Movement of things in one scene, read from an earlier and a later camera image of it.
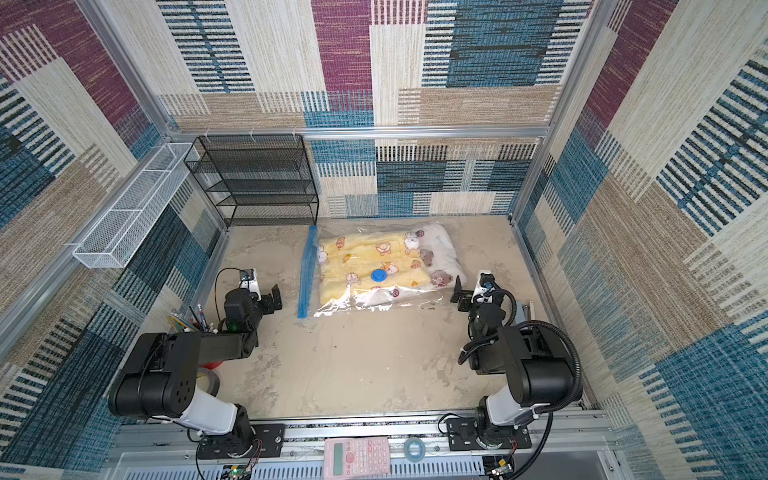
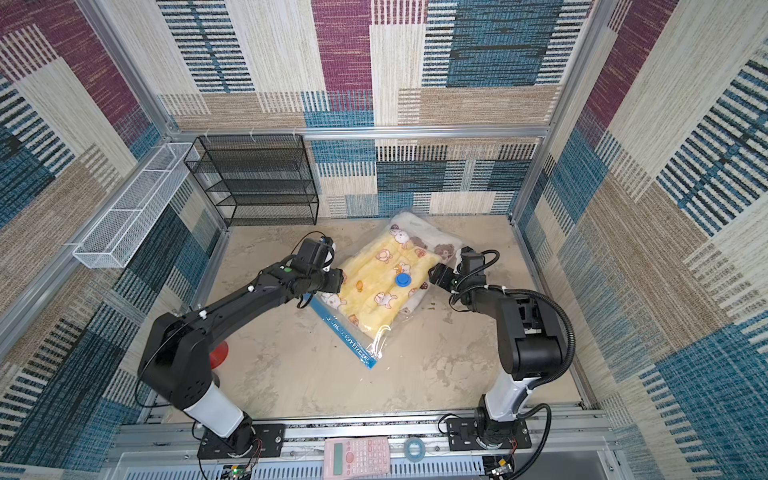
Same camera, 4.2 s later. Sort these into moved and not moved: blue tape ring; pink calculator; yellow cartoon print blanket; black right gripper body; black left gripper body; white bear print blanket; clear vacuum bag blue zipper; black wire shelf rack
Moved: black left gripper body; white bear print blanket; black right gripper body; yellow cartoon print blanket; clear vacuum bag blue zipper
Not moved: blue tape ring; pink calculator; black wire shelf rack
